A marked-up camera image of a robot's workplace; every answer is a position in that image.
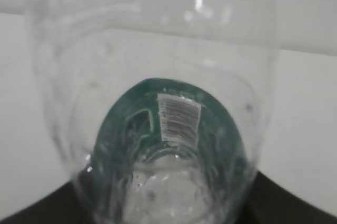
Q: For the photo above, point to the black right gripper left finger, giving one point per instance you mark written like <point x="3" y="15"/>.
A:
<point x="61" y="206"/>

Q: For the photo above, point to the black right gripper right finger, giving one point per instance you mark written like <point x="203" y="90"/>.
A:
<point x="270" y="203"/>

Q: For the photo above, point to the clear green-label water bottle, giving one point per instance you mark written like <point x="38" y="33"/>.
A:
<point x="158" y="108"/>

